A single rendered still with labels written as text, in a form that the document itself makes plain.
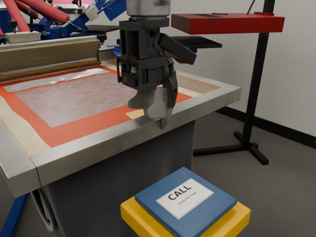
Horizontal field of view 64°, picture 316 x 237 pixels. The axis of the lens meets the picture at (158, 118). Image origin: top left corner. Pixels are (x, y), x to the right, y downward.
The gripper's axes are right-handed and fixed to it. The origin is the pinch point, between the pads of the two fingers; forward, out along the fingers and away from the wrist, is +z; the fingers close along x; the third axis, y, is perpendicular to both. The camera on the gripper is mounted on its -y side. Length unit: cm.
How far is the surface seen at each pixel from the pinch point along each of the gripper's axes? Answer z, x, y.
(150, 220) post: 2.8, 17.8, 17.2
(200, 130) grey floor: 98, -104, -151
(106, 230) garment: 31.7, -7.8, 11.2
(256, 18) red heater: -12, -47, -121
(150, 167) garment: 18.0, -6.8, -3.3
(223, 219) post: 2.8, 24.0, 10.0
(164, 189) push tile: 1.1, 16.1, 13.1
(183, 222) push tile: 1.1, 21.9, 15.4
